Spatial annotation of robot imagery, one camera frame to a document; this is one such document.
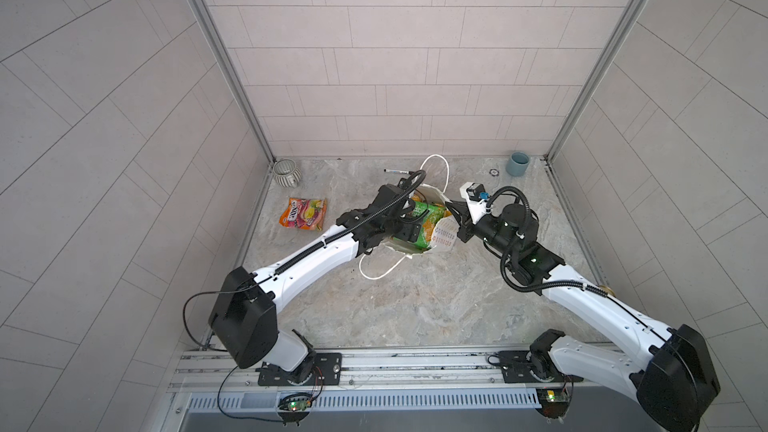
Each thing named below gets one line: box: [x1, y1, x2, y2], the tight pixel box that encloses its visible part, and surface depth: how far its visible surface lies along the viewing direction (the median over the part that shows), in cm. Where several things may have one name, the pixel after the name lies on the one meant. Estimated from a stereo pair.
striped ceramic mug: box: [273, 158, 302, 188], surface depth 104 cm
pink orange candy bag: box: [278, 198, 327, 231], surface depth 100 cm
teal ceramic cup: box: [506, 151, 530, 177], surface depth 111 cm
